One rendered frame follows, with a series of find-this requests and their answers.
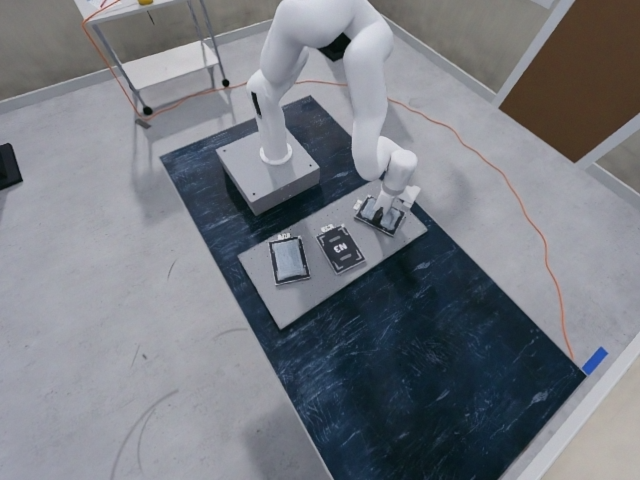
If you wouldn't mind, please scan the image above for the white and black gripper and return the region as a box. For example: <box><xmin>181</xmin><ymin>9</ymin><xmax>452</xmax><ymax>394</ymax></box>
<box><xmin>372</xmin><ymin>184</ymin><xmax>396</xmax><ymax>224</ymax></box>

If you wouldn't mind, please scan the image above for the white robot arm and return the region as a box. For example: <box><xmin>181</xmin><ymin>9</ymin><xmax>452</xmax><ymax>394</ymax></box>
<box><xmin>246</xmin><ymin>0</ymin><xmax>421</xmax><ymax>212</ymax></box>

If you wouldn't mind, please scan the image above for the black rectangular frame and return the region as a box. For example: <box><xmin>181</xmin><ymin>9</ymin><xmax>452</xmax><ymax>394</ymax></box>
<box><xmin>268</xmin><ymin>235</ymin><xmax>311</xmax><ymax>286</ymax></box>

